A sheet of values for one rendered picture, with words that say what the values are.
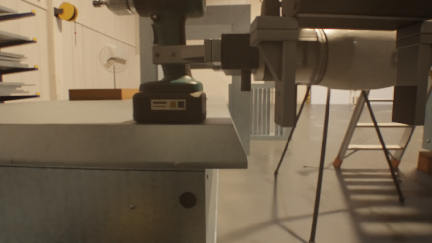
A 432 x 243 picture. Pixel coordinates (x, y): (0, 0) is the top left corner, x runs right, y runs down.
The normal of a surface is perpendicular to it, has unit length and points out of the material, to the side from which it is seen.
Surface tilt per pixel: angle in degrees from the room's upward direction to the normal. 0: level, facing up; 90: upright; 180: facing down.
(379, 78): 132
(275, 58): 90
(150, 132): 67
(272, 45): 90
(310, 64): 109
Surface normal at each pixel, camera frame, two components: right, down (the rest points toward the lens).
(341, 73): -0.37, 0.64
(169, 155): -0.03, -0.30
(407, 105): -1.00, 0.00
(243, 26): -0.08, 0.09
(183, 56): -0.57, 0.07
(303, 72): -0.07, 0.65
